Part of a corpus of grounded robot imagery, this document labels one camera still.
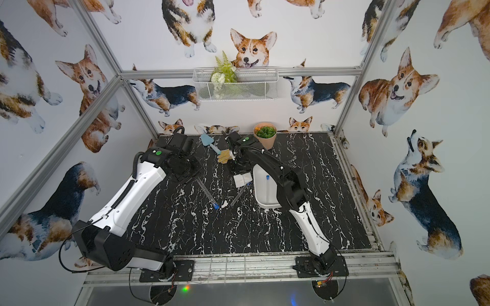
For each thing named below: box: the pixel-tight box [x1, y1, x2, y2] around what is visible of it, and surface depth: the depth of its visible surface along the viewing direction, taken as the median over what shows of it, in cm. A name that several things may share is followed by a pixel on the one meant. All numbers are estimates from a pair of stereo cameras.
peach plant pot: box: [253, 121, 278, 150], surface depth 109 cm
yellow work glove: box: [216, 148, 233, 164], surface depth 111 cm
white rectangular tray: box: [252, 163, 283, 209], surface depth 96 cm
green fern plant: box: [210, 50, 238, 83], surface depth 84 cm
